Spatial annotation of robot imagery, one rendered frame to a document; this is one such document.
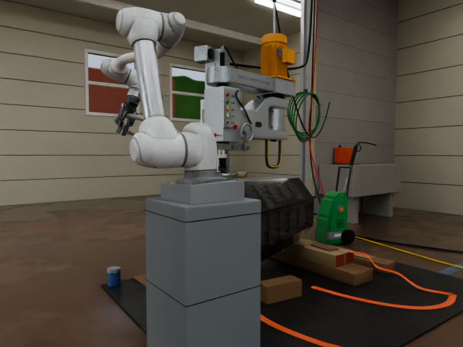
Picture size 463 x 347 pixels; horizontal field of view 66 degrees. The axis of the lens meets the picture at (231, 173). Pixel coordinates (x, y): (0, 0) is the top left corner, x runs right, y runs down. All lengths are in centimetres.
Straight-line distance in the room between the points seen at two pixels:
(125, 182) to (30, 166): 201
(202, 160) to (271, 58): 192
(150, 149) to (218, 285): 64
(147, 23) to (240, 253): 111
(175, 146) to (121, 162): 732
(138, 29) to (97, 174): 707
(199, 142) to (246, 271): 61
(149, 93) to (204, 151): 34
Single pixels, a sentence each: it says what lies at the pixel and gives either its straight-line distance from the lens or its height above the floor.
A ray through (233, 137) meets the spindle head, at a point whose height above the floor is 114.
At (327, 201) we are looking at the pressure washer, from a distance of 423.
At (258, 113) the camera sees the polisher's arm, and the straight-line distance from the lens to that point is 305.
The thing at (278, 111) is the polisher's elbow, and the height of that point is 139.
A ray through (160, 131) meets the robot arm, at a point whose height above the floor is 111.
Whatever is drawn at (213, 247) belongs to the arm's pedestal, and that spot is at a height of 62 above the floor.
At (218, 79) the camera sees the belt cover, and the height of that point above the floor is 157.
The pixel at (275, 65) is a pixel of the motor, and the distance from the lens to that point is 334.
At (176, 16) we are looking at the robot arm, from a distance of 185.
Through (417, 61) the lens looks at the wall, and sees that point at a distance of 760.
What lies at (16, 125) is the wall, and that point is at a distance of 839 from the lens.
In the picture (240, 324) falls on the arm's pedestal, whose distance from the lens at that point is 174.
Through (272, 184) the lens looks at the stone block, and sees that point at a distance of 293.
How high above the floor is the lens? 101
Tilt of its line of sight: 3 degrees down
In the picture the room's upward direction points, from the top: straight up
